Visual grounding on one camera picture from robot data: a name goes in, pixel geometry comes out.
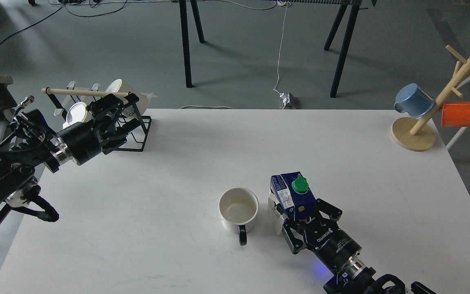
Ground black wire mug rack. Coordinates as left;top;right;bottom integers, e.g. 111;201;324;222
42;79;151;154

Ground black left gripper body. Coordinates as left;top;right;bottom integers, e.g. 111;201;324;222
58;120;106;165

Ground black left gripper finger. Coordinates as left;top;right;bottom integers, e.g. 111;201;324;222
102;119;141;154
86;93;140;123

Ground white mug on rack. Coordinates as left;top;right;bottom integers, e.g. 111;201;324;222
106;79;150;121
63;102;93;129

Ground blue white milk carton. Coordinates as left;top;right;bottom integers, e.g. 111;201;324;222
267;171;316;236

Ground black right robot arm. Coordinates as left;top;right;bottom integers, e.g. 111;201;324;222
268;199;432;294

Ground black table legs right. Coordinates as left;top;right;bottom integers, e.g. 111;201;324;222
324;0;369;98

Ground black table legs left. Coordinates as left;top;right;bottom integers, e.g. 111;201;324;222
178;0;205;89

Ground white mug rear on rack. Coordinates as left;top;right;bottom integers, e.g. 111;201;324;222
106;79;150;121

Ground wooden mug tree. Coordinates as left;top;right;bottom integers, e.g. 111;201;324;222
390;45;470;152

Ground grey power strip on floor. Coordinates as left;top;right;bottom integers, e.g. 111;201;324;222
279;92;299;110

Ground white cable on floor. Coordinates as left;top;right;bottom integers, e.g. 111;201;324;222
180;0;293;110

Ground black cable on floor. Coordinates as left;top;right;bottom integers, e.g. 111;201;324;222
0;0;129;60

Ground blue mug on tree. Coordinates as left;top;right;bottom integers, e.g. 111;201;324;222
394;83;436;118

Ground orange mug on tree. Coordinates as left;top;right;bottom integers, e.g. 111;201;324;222
441;102;470;128

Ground white mug front on rack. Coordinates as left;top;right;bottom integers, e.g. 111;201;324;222
63;102;93;129

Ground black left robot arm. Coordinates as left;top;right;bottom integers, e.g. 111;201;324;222
0;92;152;224

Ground white mug black handle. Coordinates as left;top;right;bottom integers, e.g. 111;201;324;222
218;187;259;246

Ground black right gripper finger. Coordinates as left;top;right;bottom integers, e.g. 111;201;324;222
311;199;343;223
275;203;306;254

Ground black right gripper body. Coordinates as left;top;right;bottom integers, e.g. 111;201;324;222
296;219;362;274

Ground black table legs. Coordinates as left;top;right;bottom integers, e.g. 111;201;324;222
324;0;369;98
178;0;205;89

